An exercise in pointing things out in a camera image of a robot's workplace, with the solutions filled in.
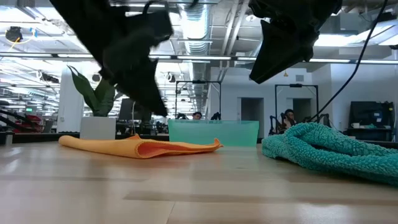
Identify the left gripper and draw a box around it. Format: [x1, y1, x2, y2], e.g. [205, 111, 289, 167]
[49, 0, 169, 118]

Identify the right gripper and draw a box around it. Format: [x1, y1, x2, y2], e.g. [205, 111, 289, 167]
[248, 0, 343, 84]

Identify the orange microfiber towel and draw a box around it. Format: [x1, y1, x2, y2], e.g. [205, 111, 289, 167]
[58, 133, 224, 160]

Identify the teal microfiber towel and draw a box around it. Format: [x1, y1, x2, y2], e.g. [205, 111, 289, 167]
[261, 121, 398, 187]

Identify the teal translucent plastic basket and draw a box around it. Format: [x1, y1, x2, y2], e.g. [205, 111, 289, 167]
[167, 119, 260, 147]

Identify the dark computer monitor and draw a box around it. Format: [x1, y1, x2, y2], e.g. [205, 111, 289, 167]
[118, 98, 154, 123]

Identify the snake plant in white pot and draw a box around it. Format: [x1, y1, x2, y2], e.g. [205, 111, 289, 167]
[67, 64, 118, 141]

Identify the white building pillar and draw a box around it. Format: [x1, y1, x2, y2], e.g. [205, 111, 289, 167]
[57, 67, 82, 134]

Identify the red tool cabinet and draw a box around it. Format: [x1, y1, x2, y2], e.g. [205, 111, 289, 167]
[12, 114, 44, 134]

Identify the black desk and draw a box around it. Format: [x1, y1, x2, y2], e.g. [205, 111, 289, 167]
[343, 127, 398, 143]

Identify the black ceiling device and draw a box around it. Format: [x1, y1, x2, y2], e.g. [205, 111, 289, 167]
[5, 26, 24, 44]

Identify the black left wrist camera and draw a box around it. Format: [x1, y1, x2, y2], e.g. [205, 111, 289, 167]
[127, 9, 174, 47]

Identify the silver ventilation duct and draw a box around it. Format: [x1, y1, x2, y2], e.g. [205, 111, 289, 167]
[178, 0, 213, 57]

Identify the thin black cable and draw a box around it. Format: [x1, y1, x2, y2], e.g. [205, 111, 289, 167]
[307, 0, 389, 123]

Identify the black aluminium table frame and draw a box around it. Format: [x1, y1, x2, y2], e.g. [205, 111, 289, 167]
[0, 130, 170, 146]

